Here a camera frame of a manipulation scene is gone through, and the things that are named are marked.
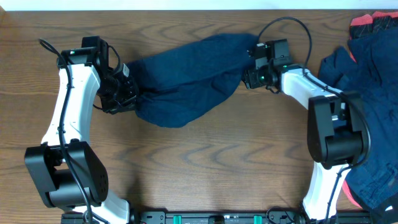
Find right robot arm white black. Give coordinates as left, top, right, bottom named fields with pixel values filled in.
left=243, top=39, right=371, bottom=223

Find pile of navy clothes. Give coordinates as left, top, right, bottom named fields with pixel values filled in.
left=318, top=28, right=397, bottom=223

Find black mounting rail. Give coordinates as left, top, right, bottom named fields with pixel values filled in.
left=60, top=209, right=375, bottom=224

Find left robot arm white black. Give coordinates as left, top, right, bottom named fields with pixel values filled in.
left=24, top=36, right=139, bottom=223

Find navy blue shorts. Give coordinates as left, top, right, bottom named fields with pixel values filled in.
left=127, top=34, right=257, bottom=128

